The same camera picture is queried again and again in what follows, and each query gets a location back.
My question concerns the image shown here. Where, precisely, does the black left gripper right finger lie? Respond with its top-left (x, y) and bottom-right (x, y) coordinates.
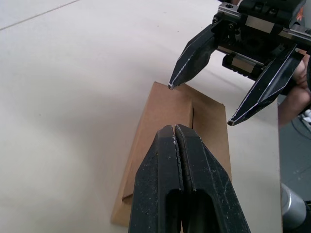
top-left (174, 124), bottom-right (251, 233)

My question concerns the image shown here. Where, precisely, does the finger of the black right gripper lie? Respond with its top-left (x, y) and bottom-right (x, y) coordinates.
top-left (226, 45), bottom-right (306, 127)
top-left (168, 21), bottom-right (234, 91)

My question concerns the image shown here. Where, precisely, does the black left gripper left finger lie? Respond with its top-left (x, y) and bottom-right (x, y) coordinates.
top-left (128, 124), bottom-right (183, 233)

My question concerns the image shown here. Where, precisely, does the small brown cardboard box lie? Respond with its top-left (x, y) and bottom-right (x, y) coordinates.
top-left (110, 81), bottom-right (232, 230)

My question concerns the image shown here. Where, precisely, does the person's bare limb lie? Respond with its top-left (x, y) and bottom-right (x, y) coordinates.
top-left (278, 51), bottom-right (311, 127)

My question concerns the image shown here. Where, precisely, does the silver robot body cylinder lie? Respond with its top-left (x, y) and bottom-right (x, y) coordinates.
top-left (280, 183), bottom-right (309, 232)

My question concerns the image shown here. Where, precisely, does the thin cable on floor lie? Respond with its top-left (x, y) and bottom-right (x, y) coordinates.
top-left (291, 115), bottom-right (311, 140)

